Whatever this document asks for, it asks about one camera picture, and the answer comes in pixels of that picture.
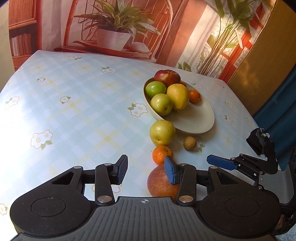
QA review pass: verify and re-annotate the dull brownish red apple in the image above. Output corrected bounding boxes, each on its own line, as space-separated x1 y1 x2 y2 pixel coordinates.
147 165 180 201

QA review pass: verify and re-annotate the yellow lemon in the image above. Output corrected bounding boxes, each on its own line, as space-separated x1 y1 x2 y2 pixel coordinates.
166 83 189 111

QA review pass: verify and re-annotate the green apple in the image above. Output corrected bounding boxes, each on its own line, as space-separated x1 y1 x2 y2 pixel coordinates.
145 81 167 99

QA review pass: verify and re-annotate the small orange mandarin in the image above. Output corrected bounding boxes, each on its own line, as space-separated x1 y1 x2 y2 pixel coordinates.
180 81 187 87

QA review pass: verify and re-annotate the small tan longan fruit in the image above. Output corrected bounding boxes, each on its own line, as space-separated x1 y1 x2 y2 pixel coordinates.
183 137 197 151

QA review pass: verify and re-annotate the black fabric item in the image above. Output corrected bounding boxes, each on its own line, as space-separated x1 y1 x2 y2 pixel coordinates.
246 128 278 174

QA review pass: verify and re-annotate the cream round plate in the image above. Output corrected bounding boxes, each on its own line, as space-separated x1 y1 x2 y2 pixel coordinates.
142 90 215 135

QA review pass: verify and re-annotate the blue curtain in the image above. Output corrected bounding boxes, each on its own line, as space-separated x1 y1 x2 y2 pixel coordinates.
254 68 296 169

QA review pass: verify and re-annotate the pale yellow-green apple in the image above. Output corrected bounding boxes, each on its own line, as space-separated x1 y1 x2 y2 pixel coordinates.
150 93 173 116

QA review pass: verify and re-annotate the floral blue tablecloth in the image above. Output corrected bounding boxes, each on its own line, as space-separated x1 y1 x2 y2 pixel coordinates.
0 50 265 232

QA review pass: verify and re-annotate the wooden cabinet panel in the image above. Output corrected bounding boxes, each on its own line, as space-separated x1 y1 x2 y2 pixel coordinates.
228 1 295 114

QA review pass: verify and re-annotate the printed room backdrop cloth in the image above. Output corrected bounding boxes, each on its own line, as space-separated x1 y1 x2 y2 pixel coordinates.
8 0 275 82

